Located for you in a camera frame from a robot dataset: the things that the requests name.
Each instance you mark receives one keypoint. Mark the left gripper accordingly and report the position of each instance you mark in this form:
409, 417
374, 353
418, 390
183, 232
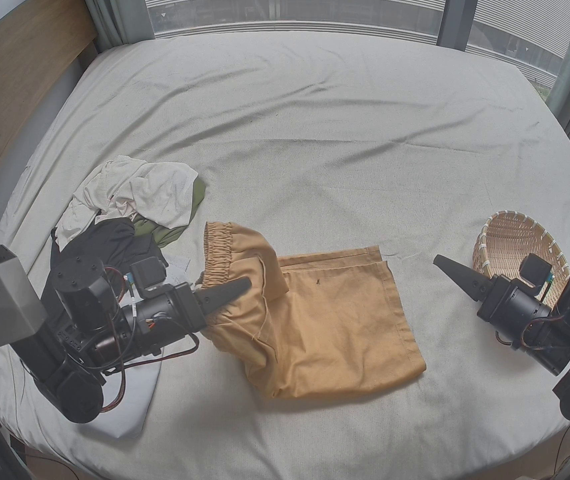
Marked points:
170, 315

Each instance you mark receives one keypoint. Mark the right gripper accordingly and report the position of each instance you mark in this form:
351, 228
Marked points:
512, 310

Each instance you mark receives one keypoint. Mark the tan shorts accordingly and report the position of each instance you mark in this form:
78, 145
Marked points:
340, 328

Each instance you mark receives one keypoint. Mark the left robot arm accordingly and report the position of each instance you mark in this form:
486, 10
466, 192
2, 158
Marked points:
0, 308

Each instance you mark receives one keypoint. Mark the round woven basket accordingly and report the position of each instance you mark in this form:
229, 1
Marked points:
509, 240

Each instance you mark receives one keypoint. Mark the green garment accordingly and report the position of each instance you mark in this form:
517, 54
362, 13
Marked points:
157, 233

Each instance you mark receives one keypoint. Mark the black garment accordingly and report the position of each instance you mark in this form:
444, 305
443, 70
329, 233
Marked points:
110, 240

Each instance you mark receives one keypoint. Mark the white garment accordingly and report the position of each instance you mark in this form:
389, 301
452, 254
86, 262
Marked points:
155, 188

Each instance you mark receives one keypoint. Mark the pale blue garment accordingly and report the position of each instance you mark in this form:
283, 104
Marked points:
130, 403

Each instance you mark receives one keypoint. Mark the bed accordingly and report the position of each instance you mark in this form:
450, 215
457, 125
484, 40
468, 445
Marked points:
315, 118

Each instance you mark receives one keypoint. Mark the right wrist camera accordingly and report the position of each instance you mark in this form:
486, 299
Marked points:
534, 268

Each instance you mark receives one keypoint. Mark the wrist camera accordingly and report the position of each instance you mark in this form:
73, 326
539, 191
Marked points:
534, 268
146, 273

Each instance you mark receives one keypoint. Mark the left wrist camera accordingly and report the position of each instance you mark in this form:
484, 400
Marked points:
146, 273

